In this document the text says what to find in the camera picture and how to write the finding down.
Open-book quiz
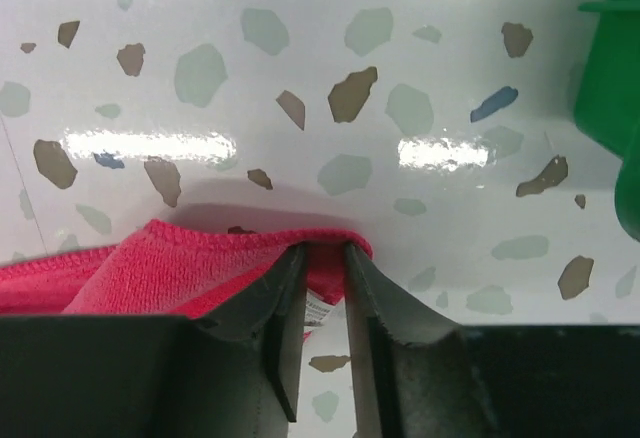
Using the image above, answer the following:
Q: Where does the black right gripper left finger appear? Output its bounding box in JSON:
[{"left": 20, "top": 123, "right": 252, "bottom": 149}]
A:
[{"left": 1, "top": 245, "right": 307, "bottom": 437}]

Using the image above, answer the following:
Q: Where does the green plastic tray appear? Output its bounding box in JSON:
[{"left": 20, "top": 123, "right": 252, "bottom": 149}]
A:
[{"left": 574, "top": 0, "right": 639, "bottom": 240}]

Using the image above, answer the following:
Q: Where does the pink microfibre towel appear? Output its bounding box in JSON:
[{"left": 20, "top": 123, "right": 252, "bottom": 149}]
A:
[{"left": 1, "top": 220, "right": 373, "bottom": 318}]

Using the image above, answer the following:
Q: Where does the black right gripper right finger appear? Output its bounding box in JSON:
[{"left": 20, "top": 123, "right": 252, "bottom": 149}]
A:
[{"left": 344, "top": 244, "right": 639, "bottom": 437}]

